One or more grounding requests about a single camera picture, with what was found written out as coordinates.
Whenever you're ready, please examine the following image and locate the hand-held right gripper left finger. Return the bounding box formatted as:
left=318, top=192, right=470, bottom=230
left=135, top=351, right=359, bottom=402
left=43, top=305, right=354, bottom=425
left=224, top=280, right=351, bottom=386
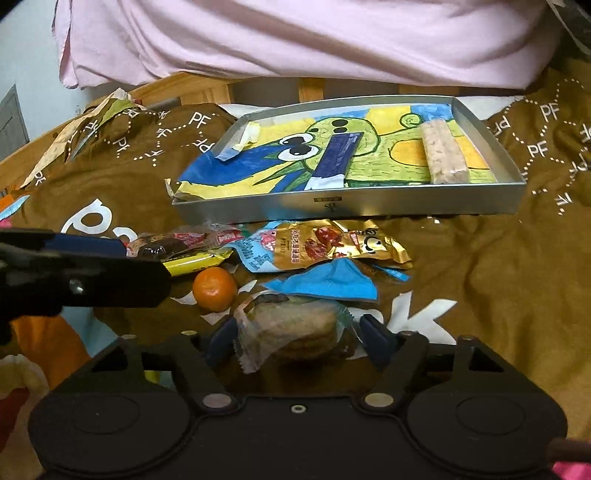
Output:
left=90, top=318, right=241, bottom=411

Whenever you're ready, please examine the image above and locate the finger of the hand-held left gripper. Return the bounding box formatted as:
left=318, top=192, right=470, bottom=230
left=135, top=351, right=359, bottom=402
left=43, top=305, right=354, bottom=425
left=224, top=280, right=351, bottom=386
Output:
left=0, top=228, right=127, bottom=259
left=0, top=256, right=172, bottom=320

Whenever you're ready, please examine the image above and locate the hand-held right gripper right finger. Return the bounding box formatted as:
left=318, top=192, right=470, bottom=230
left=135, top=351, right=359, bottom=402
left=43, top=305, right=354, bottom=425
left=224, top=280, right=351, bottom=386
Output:
left=358, top=315, right=520, bottom=411

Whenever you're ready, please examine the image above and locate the tangerine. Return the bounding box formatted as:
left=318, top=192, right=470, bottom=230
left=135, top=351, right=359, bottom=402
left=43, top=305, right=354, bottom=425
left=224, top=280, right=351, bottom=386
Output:
left=192, top=266, right=238, bottom=310

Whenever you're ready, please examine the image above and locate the clear packet dark snack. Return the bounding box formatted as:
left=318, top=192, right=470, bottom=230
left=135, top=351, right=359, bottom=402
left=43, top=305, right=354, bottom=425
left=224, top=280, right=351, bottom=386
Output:
left=127, top=235, right=185, bottom=260

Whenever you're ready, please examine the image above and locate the clear cookie packet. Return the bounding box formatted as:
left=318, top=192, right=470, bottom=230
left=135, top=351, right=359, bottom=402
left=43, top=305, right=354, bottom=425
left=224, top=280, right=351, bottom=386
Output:
left=233, top=293, right=357, bottom=374

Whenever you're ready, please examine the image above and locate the yellow snack packet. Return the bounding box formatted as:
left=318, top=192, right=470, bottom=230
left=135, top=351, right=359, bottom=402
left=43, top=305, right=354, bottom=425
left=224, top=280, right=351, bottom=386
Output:
left=161, top=248, right=235, bottom=278

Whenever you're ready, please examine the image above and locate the red label quail egg packet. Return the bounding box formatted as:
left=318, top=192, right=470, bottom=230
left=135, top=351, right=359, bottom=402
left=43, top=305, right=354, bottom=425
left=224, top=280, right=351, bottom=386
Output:
left=126, top=225, right=247, bottom=258

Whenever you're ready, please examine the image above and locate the gold snack packet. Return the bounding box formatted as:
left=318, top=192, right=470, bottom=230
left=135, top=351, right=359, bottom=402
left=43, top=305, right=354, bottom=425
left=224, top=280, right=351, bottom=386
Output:
left=267, top=220, right=413, bottom=274

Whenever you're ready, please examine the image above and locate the cartoon-lined shallow box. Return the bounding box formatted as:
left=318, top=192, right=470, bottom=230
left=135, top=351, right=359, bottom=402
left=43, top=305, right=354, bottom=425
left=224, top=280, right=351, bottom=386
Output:
left=165, top=95, right=528, bottom=228

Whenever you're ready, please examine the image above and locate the light blue snack packet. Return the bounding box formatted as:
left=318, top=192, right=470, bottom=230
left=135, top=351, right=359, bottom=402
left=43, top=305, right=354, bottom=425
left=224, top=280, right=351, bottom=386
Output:
left=230, top=234, right=279, bottom=274

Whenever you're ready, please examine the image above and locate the crumpled paper wrapper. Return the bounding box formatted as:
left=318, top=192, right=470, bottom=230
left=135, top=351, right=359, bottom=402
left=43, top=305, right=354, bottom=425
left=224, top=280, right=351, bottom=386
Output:
left=18, top=88, right=149, bottom=188

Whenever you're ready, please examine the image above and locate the brown printed blanket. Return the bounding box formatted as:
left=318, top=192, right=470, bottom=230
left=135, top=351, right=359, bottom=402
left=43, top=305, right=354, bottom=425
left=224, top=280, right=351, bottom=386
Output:
left=0, top=58, right=591, bottom=480

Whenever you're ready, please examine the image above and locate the pale yellow tape piece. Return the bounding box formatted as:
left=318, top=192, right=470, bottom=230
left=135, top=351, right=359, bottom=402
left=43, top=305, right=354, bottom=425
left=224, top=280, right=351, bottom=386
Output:
left=216, top=121, right=262, bottom=162

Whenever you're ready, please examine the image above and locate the cartoon dinosaur drawing paper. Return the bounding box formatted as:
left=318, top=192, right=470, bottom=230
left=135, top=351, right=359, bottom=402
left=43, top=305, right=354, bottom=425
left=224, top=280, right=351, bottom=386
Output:
left=178, top=104, right=498, bottom=202

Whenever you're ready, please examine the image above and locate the dark blue snack bar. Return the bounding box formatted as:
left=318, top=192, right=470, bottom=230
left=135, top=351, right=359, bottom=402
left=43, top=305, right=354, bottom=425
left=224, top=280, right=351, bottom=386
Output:
left=306, top=131, right=364, bottom=191

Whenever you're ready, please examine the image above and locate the pale cereal bar packet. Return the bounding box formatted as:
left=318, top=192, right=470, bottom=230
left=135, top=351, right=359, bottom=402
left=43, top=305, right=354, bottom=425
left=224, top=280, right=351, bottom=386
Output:
left=421, top=121, right=470, bottom=185

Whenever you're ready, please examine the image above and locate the pink bed sheet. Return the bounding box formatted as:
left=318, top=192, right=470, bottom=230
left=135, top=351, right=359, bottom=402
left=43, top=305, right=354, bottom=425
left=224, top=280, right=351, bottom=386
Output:
left=53, top=0, right=566, bottom=90

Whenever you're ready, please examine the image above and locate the grey printed cloth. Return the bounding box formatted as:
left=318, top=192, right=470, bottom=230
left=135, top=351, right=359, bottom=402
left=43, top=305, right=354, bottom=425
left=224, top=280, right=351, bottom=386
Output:
left=549, top=0, right=591, bottom=63

